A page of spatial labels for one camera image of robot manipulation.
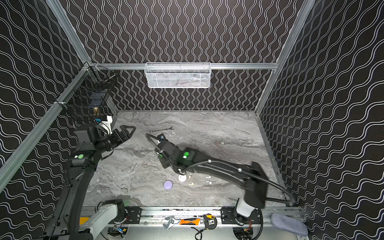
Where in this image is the adjustable wrench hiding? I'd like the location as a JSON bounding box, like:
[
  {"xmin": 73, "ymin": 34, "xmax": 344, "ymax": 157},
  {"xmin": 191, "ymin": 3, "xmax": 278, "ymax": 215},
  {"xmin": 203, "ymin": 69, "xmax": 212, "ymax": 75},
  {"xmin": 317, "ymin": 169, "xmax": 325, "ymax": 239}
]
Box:
[{"xmin": 163, "ymin": 216, "xmax": 179, "ymax": 230}]

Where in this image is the black wire basket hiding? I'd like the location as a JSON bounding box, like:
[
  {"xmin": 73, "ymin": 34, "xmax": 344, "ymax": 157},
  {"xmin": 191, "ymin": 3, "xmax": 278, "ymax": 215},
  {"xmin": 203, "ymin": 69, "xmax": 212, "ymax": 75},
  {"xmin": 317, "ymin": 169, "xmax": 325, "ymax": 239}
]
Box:
[{"xmin": 65, "ymin": 66, "xmax": 118, "ymax": 125}]

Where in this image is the purple round charging case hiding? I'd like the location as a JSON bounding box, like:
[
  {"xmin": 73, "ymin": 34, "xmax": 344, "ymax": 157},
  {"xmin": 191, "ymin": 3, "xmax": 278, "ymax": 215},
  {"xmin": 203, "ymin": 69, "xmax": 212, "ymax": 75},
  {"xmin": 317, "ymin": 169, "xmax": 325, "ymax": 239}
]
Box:
[{"xmin": 164, "ymin": 180, "xmax": 173, "ymax": 190}]

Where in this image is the white wire mesh basket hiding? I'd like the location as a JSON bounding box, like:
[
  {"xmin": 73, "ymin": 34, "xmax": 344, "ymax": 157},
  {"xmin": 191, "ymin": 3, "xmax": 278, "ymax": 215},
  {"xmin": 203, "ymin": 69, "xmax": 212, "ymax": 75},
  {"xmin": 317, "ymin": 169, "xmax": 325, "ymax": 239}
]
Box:
[{"xmin": 144, "ymin": 62, "xmax": 212, "ymax": 89}]

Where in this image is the steel combination wrench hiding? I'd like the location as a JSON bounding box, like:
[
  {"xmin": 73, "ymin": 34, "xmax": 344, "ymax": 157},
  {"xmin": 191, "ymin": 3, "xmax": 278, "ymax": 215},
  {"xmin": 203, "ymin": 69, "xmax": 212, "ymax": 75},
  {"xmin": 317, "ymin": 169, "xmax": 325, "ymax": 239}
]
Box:
[{"xmin": 150, "ymin": 127, "xmax": 175, "ymax": 133}]

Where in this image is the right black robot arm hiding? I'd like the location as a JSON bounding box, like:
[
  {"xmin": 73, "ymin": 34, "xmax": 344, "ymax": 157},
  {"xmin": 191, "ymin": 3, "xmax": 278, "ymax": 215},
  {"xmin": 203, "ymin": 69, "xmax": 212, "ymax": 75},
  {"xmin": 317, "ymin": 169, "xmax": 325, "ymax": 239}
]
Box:
[{"xmin": 145, "ymin": 134, "xmax": 295, "ymax": 226}]

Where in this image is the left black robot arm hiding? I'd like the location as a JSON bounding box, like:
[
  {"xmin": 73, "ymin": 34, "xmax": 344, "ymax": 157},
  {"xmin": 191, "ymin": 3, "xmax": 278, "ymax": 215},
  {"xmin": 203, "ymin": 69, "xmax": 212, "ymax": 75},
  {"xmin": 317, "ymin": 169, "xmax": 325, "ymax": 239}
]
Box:
[{"xmin": 40, "ymin": 124, "xmax": 136, "ymax": 240}]

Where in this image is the grey cloth pad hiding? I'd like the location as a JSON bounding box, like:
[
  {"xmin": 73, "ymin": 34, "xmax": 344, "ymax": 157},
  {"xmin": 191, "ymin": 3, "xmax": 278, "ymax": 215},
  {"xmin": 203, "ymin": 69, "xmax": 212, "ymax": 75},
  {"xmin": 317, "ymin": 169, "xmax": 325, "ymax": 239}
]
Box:
[{"xmin": 271, "ymin": 214, "xmax": 308, "ymax": 237}]

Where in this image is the yellow black tape measure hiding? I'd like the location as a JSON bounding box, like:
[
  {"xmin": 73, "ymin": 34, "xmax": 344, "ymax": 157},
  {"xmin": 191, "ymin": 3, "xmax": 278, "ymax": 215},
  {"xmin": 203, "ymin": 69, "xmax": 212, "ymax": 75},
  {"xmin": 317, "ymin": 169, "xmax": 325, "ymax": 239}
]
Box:
[{"xmin": 203, "ymin": 214, "xmax": 218, "ymax": 230}]

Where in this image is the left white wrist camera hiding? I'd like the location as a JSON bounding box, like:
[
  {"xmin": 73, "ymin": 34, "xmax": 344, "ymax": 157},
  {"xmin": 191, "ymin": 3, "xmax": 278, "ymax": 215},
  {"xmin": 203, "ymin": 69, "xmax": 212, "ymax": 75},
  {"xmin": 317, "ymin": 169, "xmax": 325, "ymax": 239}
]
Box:
[{"xmin": 99, "ymin": 116, "xmax": 113, "ymax": 135}]

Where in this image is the white round charging case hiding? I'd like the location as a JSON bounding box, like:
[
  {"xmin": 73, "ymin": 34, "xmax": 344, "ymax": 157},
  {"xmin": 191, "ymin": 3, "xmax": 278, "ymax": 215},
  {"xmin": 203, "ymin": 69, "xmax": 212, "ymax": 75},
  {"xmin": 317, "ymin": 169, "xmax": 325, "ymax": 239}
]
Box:
[{"xmin": 178, "ymin": 175, "xmax": 188, "ymax": 183}]

